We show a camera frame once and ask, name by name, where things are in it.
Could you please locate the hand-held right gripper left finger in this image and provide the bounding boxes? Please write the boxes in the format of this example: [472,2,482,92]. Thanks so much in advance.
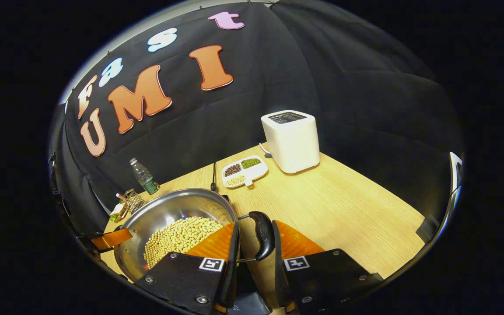
[135,221,240,313]

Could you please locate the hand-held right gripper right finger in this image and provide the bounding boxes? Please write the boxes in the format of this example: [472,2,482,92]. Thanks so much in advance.
[272,220,385,315]

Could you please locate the black induction cooktop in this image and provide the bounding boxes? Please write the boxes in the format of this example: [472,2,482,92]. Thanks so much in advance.
[227,258,274,315]

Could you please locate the steel pot with soybeans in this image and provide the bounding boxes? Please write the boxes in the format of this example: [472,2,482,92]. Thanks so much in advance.
[113,188,276,283]

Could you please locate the sandwich on white plate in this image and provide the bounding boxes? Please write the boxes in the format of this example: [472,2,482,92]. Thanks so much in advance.
[109,202,128,222]

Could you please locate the clear plastic water bottle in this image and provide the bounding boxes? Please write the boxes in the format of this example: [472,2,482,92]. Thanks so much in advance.
[129,157,161,195]

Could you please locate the white divided bean dish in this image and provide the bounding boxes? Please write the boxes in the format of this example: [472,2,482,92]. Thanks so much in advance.
[221,155,269,189]

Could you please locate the white toaster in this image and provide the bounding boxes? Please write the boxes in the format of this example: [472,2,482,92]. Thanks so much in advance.
[261,110,321,174]

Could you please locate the black backdrop cloth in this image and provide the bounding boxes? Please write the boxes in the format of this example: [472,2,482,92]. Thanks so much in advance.
[49,0,465,228]

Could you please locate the wire mesh holder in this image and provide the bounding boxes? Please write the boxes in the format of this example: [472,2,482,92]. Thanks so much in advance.
[123,189,145,214]

